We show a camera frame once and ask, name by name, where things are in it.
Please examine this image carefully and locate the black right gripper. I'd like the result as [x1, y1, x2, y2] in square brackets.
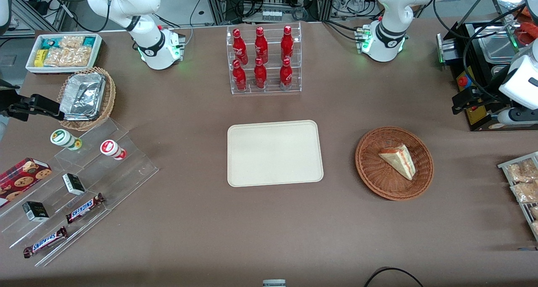
[0, 79, 65, 122]

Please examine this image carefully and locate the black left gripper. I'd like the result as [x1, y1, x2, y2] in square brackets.
[451, 88, 517, 116]

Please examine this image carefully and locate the light wicker basket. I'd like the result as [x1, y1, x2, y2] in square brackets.
[57, 67, 116, 132]

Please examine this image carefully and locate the wrapped triangular sandwich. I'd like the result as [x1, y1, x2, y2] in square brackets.
[378, 144, 416, 181]

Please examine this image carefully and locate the steel tray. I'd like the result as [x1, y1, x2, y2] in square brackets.
[491, 0, 531, 19]

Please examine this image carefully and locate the brown wicker basket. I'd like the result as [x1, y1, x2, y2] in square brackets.
[355, 126, 434, 201]

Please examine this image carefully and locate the cream plastic tray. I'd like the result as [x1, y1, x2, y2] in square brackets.
[227, 120, 324, 187]

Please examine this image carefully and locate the black food warmer appliance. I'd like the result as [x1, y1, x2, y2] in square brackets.
[436, 20, 538, 132]

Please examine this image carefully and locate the green lid yogurt cup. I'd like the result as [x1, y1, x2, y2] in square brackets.
[50, 129, 82, 151]

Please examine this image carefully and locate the stack of foil trays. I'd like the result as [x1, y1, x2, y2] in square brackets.
[60, 72, 106, 121]

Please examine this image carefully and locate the steel food pan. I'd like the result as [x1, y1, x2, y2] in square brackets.
[478, 30, 518, 63]

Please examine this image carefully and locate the clear rice cracker pack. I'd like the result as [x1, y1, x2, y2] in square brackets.
[58, 35, 85, 49]
[44, 46, 92, 67]

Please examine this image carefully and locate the red tartan cookie box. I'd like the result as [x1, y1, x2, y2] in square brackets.
[0, 158, 53, 208]

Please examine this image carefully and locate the small black carton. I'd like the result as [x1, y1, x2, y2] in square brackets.
[22, 201, 50, 223]
[62, 173, 86, 196]

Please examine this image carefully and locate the white rectangular snack bin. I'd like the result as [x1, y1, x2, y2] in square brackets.
[25, 33, 103, 75]

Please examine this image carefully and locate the red lid yogurt cup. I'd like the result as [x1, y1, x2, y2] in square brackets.
[100, 140, 127, 161]

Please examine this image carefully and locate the Snickers chocolate bar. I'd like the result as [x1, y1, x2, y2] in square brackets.
[23, 226, 69, 258]
[66, 193, 105, 224]

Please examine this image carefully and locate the clear acrylic stepped shelf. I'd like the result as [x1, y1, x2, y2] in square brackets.
[0, 118, 159, 267]

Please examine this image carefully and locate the red cola bottle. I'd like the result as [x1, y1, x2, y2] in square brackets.
[232, 59, 247, 91]
[232, 28, 248, 65]
[254, 58, 267, 89]
[280, 58, 293, 90]
[280, 25, 294, 61]
[254, 26, 269, 63]

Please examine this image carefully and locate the clear acrylic bottle rack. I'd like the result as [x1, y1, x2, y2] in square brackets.
[226, 21, 302, 95]

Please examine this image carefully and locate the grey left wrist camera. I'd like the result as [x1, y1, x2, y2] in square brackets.
[496, 107, 538, 126]

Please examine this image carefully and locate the black cable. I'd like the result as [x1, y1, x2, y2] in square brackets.
[364, 267, 425, 287]

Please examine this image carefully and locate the aluminium frame rack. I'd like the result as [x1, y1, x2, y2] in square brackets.
[202, 0, 350, 24]

